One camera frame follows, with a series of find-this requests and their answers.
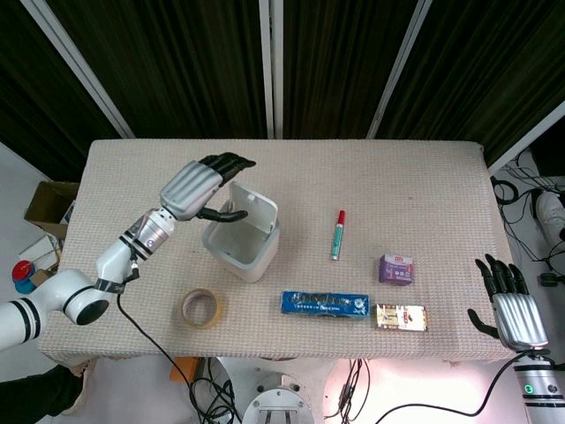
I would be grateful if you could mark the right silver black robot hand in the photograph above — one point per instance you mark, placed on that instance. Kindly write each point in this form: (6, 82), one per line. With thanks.
(516, 311)

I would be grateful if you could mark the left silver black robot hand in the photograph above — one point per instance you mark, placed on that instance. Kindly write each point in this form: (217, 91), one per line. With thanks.
(194, 187)

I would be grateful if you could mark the white small trash bin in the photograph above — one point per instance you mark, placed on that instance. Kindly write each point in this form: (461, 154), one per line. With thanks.
(245, 234)

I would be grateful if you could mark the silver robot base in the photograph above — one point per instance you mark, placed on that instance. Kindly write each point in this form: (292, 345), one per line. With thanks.
(278, 399)

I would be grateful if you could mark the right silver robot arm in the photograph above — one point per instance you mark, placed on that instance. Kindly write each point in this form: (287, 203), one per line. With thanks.
(538, 386)

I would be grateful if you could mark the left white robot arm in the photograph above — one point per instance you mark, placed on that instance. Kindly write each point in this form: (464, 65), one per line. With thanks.
(79, 282)

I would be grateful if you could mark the white sneaker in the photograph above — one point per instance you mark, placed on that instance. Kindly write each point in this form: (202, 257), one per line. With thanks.
(549, 214)

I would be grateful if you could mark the beige woven tablecloth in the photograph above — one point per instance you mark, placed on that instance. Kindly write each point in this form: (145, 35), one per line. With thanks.
(287, 247)

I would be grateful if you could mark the gold red box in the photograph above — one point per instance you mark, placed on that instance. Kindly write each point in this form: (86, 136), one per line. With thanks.
(401, 317)

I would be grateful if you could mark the roll of beige tape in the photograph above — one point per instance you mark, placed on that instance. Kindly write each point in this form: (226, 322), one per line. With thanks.
(203, 308)

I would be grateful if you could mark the small purple box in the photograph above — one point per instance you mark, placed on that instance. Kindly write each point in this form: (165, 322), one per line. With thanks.
(397, 269)

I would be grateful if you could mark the open cardboard box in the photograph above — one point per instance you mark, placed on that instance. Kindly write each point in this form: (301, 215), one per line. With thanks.
(50, 207)

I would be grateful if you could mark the red capped green marker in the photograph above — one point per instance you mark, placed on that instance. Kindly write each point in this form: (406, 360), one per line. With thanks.
(337, 236)

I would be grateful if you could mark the long blue box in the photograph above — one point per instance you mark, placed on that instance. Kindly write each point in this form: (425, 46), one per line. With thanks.
(324, 305)

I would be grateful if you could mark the orange object under table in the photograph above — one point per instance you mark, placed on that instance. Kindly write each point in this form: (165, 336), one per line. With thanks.
(184, 368)

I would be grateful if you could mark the red blue round object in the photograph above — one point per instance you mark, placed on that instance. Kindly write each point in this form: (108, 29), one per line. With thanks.
(24, 274)

